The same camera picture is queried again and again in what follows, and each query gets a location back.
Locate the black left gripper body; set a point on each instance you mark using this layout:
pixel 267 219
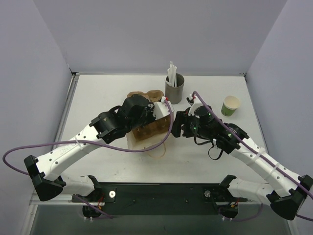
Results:
pixel 148 115

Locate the single brown pulp carrier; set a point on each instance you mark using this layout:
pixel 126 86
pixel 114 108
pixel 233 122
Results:
pixel 159 126

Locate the brown paper takeout bag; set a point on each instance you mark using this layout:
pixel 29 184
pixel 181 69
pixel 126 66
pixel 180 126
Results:
pixel 133 144

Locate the brown pulp cup carrier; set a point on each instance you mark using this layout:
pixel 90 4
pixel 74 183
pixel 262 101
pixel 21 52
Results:
pixel 152 95

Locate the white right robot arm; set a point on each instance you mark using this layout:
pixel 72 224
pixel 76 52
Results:
pixel 284 191

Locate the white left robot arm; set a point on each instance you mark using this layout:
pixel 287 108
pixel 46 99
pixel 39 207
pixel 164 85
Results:
pixel 46 171

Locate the grey cylindrical straw holder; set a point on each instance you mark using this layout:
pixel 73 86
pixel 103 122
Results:
pixel 174 94

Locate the white wrapped straws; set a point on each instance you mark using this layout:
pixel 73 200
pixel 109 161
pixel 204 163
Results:
pixel 172 75

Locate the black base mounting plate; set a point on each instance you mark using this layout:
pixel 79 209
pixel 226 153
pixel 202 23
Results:
pixel 159 206

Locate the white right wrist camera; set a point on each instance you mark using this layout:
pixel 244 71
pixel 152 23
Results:
pixel 194 103

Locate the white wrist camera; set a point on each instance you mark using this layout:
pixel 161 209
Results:
pixel 194 103
pixel 162 108

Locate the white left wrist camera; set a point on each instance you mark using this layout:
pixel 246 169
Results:
pixel 162 108

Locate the aluminium frame rail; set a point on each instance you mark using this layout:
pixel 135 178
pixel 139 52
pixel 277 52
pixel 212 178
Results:
pixel 226 191

